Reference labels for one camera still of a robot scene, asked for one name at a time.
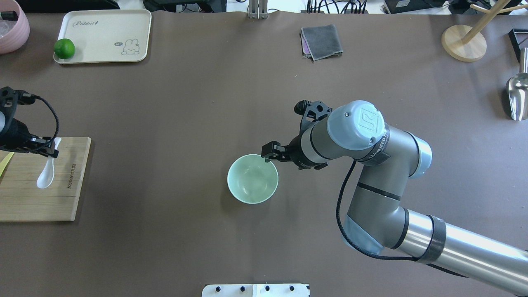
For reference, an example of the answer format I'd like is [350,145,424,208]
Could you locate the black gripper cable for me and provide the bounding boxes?
[25,95,60,154]

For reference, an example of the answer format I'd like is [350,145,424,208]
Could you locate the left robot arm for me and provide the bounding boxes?
[0,87,60,158]

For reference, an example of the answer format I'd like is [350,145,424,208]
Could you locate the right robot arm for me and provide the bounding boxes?
[262,100,528,297]

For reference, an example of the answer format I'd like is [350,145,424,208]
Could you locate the light green bowl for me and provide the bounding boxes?
[227,154,279,204]

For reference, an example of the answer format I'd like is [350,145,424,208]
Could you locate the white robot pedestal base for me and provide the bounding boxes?
[201,283,311,297]

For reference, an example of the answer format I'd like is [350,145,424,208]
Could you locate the yellow plastic knife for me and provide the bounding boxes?
[0,152,14,177]

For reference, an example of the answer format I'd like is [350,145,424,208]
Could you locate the pink ice bowl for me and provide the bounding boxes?
[0,0,30,54]

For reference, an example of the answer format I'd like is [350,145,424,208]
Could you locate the aluminium frame post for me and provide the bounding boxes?
[247,0,268,19]

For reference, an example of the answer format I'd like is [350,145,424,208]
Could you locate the grey folded cloth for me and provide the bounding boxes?
[300,24,343,61]

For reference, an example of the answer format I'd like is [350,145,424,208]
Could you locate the bamboo cutting board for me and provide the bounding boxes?
[0,137,91,222]

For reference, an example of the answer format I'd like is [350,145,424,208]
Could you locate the green lime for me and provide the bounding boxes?
[54,39,75,59]

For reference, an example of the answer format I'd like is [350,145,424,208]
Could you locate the wooden stand with round base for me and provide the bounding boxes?
[441,0,528,62]

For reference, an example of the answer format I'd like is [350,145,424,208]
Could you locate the metal scoop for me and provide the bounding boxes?
[507,47,528,121]

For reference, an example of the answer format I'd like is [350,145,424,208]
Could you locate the pink cloth under grey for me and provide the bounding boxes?
[299,33,311,58]

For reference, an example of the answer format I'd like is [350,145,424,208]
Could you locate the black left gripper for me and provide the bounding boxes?
[0,87,59,158]

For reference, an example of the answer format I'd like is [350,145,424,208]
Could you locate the cream rabbit tray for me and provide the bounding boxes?
[53,9,152,64]

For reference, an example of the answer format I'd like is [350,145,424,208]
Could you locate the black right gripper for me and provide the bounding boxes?
[262,100,332,170]

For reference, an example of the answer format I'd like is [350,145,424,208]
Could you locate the white ceramic spoon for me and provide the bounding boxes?
[36,157,56,189]

